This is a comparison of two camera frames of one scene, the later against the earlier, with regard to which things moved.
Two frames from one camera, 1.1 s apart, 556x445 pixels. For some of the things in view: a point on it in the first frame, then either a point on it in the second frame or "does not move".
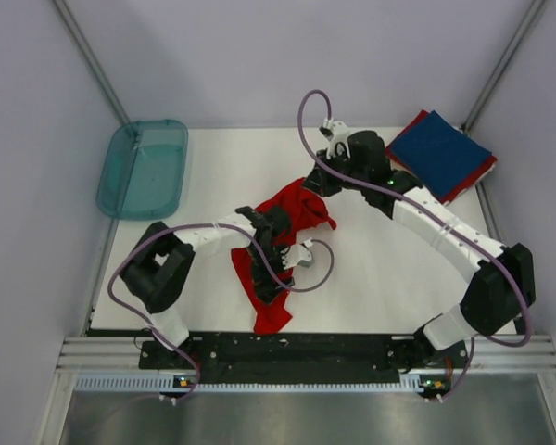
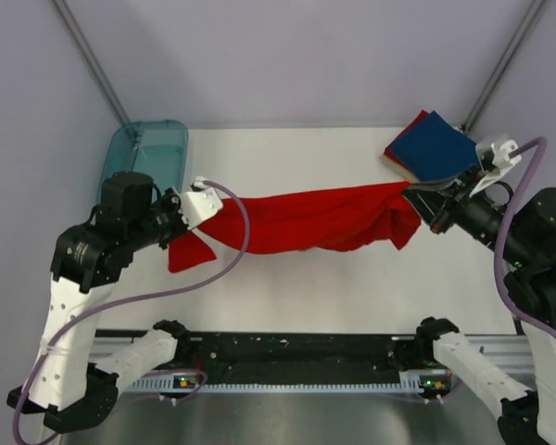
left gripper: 264,286 -> 171,197
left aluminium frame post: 92,60 does not move
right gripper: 319,182 -> 432,205
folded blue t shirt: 438,153 does not move
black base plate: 303,358 does not move
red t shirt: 306,211 -> 324,220
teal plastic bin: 144,171 does not move
